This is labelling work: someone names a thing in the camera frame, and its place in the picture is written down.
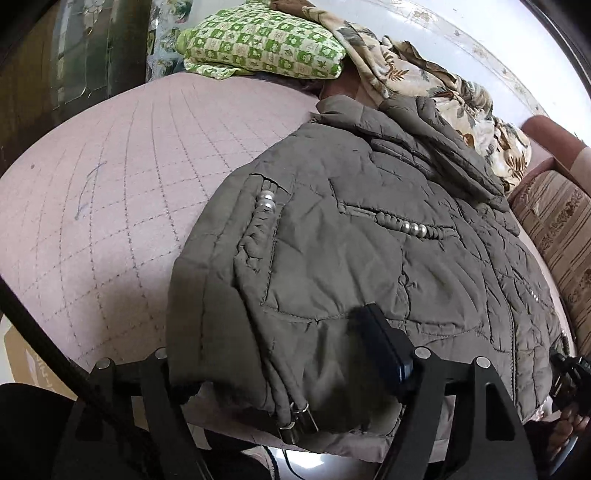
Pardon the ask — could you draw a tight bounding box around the grey quilted hooded jacket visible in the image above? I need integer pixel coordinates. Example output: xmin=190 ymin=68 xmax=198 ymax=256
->
xmin=166 ymin=96 xmax=561 ymax=462

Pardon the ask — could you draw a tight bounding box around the person's right hand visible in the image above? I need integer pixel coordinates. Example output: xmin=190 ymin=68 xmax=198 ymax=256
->
xmin=547 ymin=403 xmax=590 ymax=460

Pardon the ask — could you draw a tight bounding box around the striped floral sofa cushion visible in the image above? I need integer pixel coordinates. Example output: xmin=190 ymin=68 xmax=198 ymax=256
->
xmin=511 ymin=170 xmax=590 ymax=357

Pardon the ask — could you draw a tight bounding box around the pink sofa armrest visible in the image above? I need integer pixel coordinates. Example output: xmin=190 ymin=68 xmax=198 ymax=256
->
xmin=522 ymin=115 xmax=590 ymax=190

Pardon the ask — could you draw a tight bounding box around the leaf print beige blanket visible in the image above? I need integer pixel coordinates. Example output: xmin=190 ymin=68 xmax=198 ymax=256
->
xmin=270 ymin=1 xmax=532 ymax=192

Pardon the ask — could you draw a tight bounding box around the pink quilted mattress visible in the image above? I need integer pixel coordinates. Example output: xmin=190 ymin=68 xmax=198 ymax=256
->
xmin=0 ymin=71 xmax=578 ymax=467

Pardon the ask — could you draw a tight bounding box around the green checkered pillow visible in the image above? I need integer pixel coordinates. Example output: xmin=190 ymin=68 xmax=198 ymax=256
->
xmin=176 ymin=1 xmax=346 ymax=80

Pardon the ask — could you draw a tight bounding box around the floral plastic bag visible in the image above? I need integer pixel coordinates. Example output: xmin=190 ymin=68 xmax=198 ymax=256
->
xmin=145 ymin=0 xmax=193 ymax=82

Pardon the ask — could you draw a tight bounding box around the wooden glass panel door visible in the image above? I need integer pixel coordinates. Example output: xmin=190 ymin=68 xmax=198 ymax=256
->
xmin=1 ymin=1 xmax=151 ymax=170

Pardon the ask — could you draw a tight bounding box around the black cable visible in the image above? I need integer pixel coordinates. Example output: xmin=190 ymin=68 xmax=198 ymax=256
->
xmin=262 ymin=444 xmax=306 ymax=480

